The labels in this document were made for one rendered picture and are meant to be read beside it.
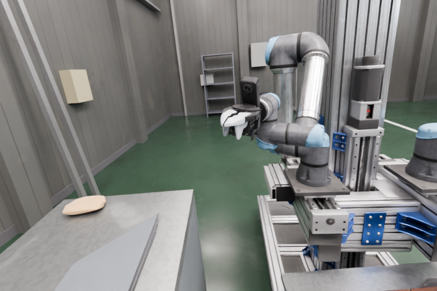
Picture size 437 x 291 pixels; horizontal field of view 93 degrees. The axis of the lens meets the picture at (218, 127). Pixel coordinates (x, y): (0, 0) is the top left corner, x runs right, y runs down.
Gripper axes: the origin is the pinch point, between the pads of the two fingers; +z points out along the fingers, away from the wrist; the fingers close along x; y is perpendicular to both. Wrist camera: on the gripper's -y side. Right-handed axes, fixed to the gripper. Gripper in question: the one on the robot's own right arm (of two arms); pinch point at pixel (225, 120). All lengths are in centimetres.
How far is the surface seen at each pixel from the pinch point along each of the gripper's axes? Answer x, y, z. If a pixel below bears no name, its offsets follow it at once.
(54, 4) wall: 356, -73, -136
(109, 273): 22, 42, 20
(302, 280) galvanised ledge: -23, 75, -32
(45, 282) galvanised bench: 38, 46, 29
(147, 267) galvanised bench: 16.0, 43.1, 12.8
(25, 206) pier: 245, 148, -15
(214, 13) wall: 381, -138, -622
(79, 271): 30, 43, 23
